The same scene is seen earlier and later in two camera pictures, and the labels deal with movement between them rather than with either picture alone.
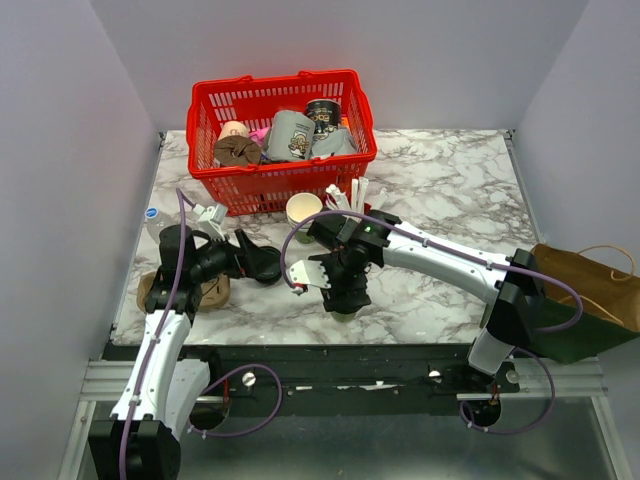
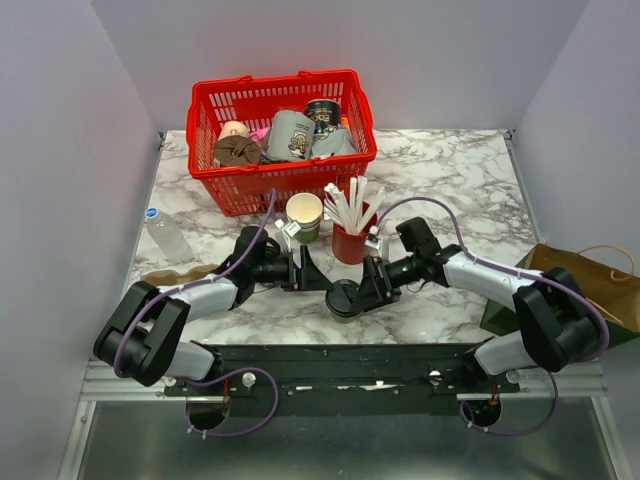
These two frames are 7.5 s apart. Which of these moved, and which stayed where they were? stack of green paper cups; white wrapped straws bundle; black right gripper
Moved: black right gripper
Stayed: white wrapped straws bundle; stack of green paper cups
